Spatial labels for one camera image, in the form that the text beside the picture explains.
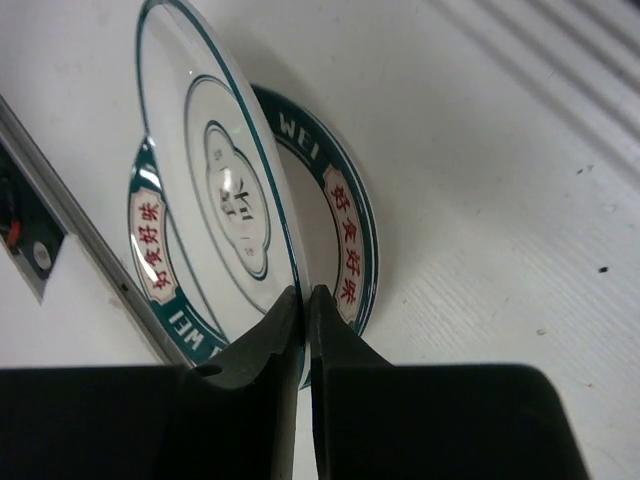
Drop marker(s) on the green rimmed white plate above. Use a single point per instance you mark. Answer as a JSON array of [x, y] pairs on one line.
[[301, 136]]

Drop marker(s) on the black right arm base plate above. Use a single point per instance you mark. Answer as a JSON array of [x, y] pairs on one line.
[[30, 234]]

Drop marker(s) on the white plate thin green lines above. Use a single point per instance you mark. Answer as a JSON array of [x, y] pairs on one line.
[[212, 227]]

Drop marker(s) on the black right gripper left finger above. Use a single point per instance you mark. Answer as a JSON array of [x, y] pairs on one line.
[[232, 417]]

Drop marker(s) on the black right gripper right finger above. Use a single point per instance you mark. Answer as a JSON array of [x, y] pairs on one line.
[[376, 420]]

